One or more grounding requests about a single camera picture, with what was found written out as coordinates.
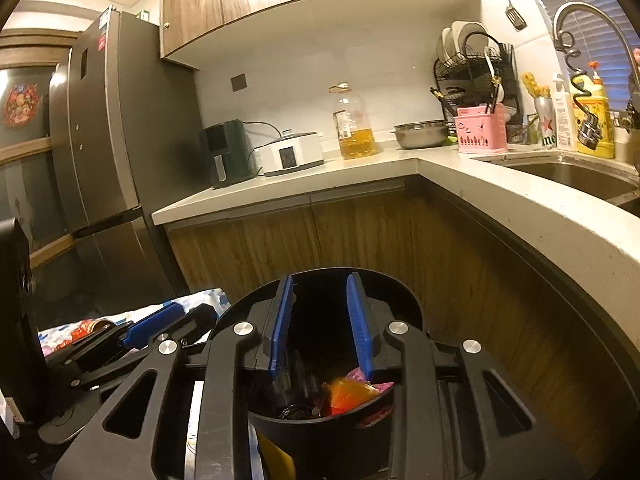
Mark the steel basin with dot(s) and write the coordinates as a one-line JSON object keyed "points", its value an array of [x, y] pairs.
{"points": [[420, 135]]}

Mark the black air fryer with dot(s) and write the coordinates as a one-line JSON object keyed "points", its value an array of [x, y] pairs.
{"points": [[225, 155]]}

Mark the green beer can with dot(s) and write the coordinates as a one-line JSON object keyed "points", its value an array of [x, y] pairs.
{"points": [[546, 125]]}

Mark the yellow kitchen brush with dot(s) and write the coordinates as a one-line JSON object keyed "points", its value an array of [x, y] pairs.
{"points": [[534, 85]]}

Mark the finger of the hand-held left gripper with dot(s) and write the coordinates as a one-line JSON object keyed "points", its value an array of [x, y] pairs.
{"points": [[150, 323], [197, 317]]}

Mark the white spoon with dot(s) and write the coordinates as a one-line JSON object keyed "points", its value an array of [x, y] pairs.
{"points": [[488, 62]]}

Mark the white dispenser bottle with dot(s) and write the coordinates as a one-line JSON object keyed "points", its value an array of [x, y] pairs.
{"points": [[565, 120]]}

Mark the pink utensil holder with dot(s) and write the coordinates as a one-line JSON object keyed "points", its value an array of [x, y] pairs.
{"points": [[480, 132]]}

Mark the black trash bin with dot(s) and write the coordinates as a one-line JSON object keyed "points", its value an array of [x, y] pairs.
{"points": [[325, 445]]}

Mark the kitchen counter with wooden cabinets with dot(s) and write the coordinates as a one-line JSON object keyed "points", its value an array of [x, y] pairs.
{"points": [[350, 175]]}

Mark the black dish rack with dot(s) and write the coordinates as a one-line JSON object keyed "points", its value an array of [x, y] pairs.
{"points": [[510, 75]]}

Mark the cooking oil bottle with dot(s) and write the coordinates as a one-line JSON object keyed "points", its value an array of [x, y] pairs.
{"points": [[355, 130]]}

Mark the dark wall socket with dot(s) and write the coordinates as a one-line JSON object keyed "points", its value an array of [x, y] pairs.
{"points": [[239, 82]]}

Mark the red translucent plastic bag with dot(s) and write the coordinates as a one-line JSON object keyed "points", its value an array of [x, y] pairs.
{"points": [[350, 397]]}

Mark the steel sink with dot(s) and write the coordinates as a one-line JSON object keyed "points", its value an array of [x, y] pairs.
{"points": [[560, 172]]}

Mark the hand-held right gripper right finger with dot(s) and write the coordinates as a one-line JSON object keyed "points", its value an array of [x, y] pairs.
{"points": [[360, 330]]}

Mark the dark grey refrigerator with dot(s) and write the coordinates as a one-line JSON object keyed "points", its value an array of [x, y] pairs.
{"points": [[125, 135]]}

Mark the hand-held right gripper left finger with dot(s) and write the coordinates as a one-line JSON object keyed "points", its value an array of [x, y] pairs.
{"points": [[280, 330]]}

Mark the wooden glass door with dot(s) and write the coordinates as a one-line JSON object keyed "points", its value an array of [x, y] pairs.
{"points": [[30, 195]]}

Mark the row of white plates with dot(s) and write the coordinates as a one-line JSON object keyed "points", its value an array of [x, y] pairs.
{"points": [[460, 37]]}

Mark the yellow detergent bottle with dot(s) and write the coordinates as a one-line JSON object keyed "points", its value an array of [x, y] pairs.
{"points": [[602, 130]]}

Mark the white electric cooker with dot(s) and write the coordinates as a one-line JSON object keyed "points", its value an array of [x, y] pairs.
{"points": [[290, 155]]}

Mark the steel kitchen faucet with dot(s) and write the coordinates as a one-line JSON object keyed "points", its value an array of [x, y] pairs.
{"points": [[600, 12]]}

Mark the red floral door sticker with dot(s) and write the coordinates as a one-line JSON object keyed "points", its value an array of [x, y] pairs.
{"points": [[22, 105]]}

